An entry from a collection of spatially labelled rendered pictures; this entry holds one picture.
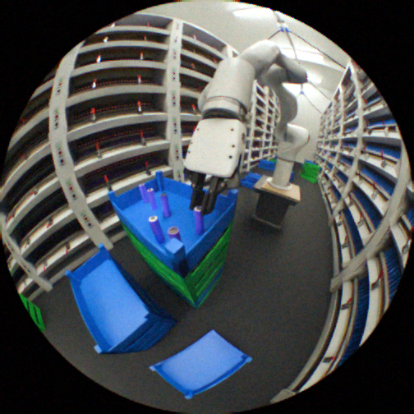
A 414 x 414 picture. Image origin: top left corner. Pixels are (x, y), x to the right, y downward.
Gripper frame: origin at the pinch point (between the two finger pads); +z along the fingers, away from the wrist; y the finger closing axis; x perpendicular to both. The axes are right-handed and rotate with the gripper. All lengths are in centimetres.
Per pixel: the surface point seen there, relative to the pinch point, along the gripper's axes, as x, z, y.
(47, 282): 64, 76, 73
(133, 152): -11, -11, 59
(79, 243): 22, 45, 65
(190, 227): -2.4, 7.4, 3.2
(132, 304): 12.2, 31.8, 7.7
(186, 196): -10.6, 2.8, 12.6
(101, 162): 7, -3, 61
